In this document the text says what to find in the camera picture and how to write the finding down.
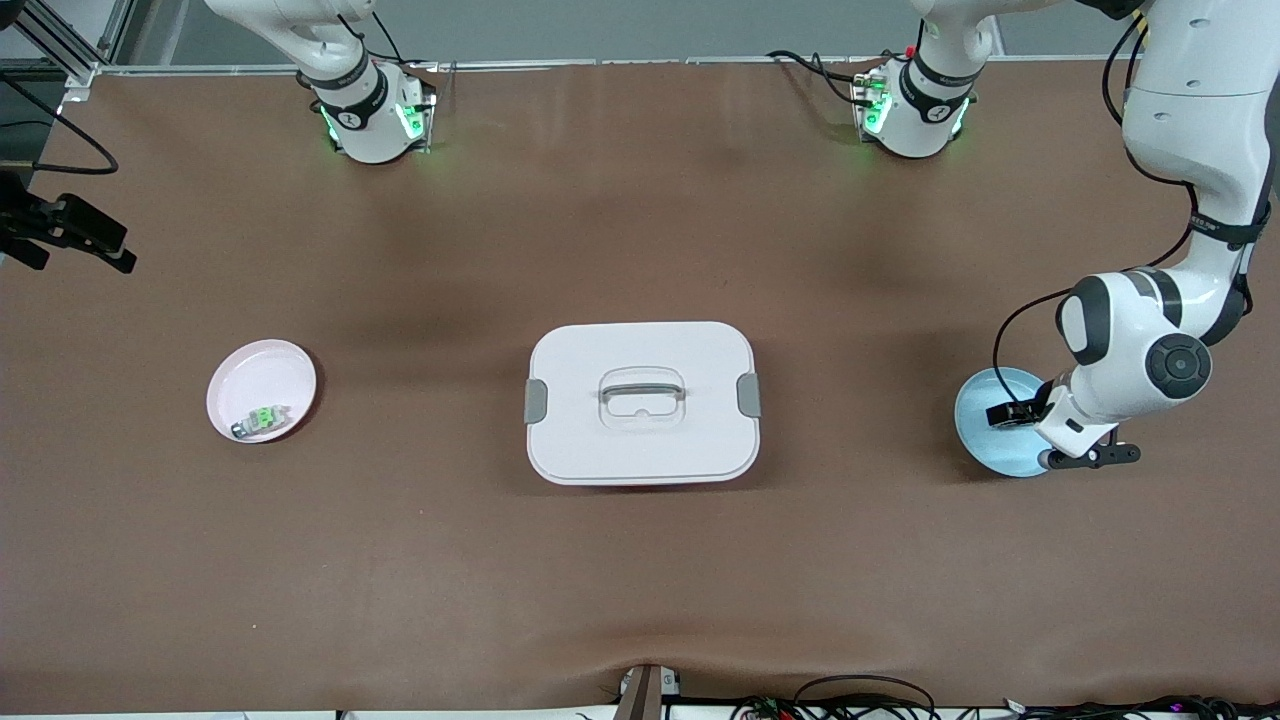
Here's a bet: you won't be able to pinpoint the light blue round plate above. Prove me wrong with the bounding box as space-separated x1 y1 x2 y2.
953 366 1053 479

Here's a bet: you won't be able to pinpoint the pink round plate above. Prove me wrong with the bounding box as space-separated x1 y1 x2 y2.
206 339 319 445

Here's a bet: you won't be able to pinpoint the white lidded storage box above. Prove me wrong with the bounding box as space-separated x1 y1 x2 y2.
524 321 763 487

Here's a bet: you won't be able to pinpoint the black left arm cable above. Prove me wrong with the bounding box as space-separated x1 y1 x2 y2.
991 10 1203 406

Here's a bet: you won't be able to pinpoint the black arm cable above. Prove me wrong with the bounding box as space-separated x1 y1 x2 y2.
0 75 123 177
991 10 1203 406

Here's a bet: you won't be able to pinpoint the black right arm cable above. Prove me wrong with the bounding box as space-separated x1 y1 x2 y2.
0 75 123 177

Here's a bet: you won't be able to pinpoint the aluminium frame corner post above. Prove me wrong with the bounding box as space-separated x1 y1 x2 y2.
0 0 136 106

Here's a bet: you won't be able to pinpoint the green and grey switch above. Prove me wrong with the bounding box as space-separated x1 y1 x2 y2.
230 403 293 441

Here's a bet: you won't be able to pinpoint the black looped cable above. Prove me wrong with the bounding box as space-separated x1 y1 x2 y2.
790 674 941 720

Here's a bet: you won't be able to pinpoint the black cable bundle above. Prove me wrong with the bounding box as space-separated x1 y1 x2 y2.
1000 694 1280 720

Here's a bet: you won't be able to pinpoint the black right base cables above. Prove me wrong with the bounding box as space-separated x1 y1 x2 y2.
335 10 441 71

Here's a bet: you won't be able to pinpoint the black base cables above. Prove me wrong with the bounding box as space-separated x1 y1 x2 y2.
335 10 441 71
766 48 881 109

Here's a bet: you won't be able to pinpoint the black left base cables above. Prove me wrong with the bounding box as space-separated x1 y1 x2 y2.
766 48 881 109

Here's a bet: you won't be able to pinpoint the small metal mounting bracket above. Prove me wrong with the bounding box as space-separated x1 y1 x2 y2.
615 663 683 720

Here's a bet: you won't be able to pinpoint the aluminium table edge rail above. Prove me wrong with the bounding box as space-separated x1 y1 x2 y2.
60 55 1131 79

